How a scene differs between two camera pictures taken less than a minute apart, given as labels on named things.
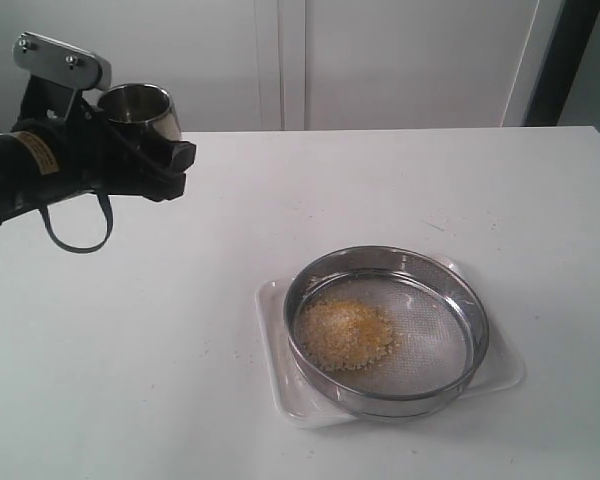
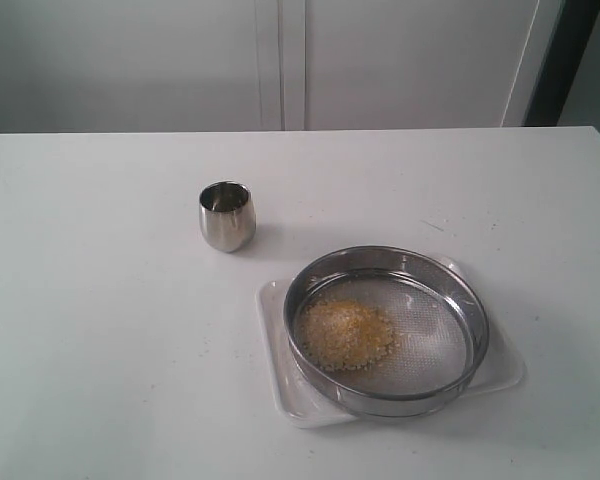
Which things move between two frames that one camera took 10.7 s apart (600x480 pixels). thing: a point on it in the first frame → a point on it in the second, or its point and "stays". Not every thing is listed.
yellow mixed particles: [344, 334] stays
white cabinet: [293, 65] stays
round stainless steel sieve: [385, 331] stays
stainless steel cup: [142, 103] → [227, 215]
